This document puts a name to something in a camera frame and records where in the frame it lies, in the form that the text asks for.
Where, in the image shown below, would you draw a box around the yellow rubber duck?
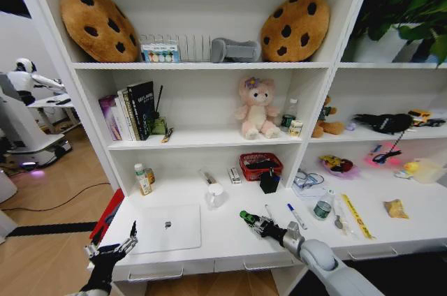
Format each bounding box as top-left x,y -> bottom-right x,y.
402,160 -> 420,177

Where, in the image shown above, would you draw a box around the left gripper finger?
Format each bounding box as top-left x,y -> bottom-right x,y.
83,243 -> 101,259
118,220 -> 139,255

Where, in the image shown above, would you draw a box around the crumpled yellow snack bag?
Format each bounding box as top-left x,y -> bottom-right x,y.
382,198 -> 410,221

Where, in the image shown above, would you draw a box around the clear plastic cup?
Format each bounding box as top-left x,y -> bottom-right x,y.
205,182 -> 229,209

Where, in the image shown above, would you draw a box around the small white box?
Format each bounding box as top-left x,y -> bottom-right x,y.
228,166 -> 243,186

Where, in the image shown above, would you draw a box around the yellow ruler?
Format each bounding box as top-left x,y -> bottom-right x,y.
340,193 -> 376,240

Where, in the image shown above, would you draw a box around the pink plush bunny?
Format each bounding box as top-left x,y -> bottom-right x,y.
234,76 -> 282,140

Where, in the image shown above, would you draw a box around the round brown cookie pillow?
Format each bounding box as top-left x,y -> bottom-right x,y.
260,0 -> 331,63

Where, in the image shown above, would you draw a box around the green toy car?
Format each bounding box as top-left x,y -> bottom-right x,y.
239,209 -> 261,225

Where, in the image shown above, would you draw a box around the black book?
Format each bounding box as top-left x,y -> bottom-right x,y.
126,80 -> 156,142

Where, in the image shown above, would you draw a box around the white book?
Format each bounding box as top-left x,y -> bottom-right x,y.
116,89 -> 136,142

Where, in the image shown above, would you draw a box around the red plastic basket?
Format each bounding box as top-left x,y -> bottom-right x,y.
239,151 -> 284,182

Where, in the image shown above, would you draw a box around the purple book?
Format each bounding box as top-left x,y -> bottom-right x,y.
98,94 -> 124,142

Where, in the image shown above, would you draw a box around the small white drink carton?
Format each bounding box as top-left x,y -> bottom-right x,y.
288,119 -> 304,138

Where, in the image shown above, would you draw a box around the red folder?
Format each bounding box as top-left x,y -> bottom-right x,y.
89,188 -> 126,246

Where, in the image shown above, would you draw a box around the small toy flower bouquet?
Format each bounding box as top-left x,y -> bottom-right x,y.
318,154 -> 360,179

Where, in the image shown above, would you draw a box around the white humanoid robot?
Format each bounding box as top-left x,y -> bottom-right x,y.
6,57 -> 68,105

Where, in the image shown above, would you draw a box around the black pen holder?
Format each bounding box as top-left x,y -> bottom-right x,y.
258,167 -> 281,195

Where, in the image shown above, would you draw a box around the translucent plastic container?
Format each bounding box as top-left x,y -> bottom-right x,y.
411,157 -> 445,184

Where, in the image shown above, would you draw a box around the water bottle green label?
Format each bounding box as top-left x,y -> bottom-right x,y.
312,188 -> 336,222

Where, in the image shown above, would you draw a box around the white slotted file rack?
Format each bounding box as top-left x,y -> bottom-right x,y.
177,33 -> 212,63

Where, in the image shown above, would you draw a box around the green reed diffuser jar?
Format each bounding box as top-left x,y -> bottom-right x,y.
149,84 -> 169,136

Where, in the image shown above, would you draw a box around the white shelf desk unit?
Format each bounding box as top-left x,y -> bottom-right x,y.
20,0 -> 447,296

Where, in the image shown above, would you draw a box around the black floor cable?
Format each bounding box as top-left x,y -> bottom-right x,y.
0,182 -> 111,213

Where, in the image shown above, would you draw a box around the white background desk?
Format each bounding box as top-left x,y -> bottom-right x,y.
27,93 -> 82,135

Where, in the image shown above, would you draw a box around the pastel highlighter pack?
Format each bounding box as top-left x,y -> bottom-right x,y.
140,34 -> 181,64

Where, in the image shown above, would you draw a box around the large brown cookie pillow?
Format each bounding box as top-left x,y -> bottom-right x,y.
59,0 -> 142,64

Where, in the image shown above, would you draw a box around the yellow toy truck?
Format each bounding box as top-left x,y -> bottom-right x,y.
407,108 -> 434,126

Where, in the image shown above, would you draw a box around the pink flat object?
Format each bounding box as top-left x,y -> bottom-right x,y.
364,142 -> 403,168

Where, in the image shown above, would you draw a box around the silver drawer handle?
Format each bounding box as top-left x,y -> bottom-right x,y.
347,246 -> 400,262
126,267 -> 185,282
242,256 -> 295,272

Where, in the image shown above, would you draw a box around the green capped drink bottle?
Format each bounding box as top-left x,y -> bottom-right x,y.
133,163 -> 154,197

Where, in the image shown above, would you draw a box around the silver laptop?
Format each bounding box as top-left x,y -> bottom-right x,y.
130,203 -> 203,256

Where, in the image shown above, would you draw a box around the wrapped metal spoon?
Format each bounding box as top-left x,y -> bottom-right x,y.
332,200 -> 351,235

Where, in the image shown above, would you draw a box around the brown teddy bear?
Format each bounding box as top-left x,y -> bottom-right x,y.
311,95 -> 346,138

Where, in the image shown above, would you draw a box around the white marker blue cap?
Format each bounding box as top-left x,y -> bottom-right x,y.
286,202 -> 309,231

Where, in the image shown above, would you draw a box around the clear bottle white cap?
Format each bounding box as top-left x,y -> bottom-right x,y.
283,97 -> 299,126

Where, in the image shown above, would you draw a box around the clear packaged tool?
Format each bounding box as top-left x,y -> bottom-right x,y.
198,168 -> 218,186

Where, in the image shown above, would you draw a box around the glasses in clear bag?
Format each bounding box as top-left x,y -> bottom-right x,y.
292,168 -> 326,200

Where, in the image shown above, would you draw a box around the white plant pot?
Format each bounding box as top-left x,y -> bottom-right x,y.
343,22 -> 434,64

